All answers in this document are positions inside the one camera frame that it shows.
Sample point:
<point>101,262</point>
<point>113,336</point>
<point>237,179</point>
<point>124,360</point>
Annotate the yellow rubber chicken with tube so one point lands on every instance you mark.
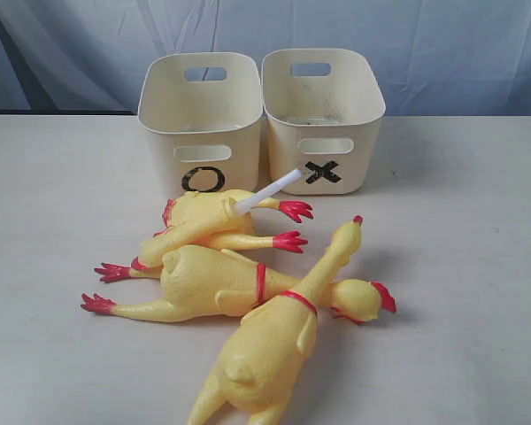
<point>222,220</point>

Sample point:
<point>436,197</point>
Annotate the yellow rubber chicken sideways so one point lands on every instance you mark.
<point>197,282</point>

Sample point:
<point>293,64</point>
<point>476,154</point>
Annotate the yellow rubber chicken front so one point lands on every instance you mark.
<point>257,367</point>

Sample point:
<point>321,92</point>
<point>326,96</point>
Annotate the cream bin marked X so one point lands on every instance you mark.
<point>324,108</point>

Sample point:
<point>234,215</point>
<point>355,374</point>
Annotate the cream bin marked O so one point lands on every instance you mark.
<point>202,113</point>

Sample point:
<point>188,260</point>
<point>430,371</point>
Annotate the pale blue backdrop curtain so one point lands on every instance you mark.
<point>430,57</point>

